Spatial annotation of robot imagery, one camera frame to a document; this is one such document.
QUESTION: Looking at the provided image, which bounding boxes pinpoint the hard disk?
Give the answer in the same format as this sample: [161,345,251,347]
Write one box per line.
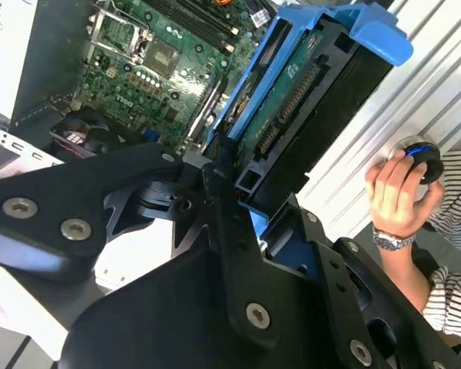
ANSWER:
[205,0,414,278]

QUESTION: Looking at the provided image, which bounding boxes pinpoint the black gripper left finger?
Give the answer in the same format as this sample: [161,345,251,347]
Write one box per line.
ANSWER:
[0,136,281,341]

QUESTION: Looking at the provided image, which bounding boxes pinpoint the bare person hand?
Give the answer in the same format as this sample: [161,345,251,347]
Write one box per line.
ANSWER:
[364,151,446,239]

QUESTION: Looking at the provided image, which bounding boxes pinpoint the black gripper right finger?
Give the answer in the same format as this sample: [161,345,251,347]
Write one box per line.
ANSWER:
[287,193,461,369]

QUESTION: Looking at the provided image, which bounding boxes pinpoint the round black tool blue ring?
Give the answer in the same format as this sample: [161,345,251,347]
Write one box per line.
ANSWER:
[387,135,446,188]

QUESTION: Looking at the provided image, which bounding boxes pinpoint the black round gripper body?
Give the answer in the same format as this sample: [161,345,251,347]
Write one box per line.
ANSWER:
[57,244,408,369]

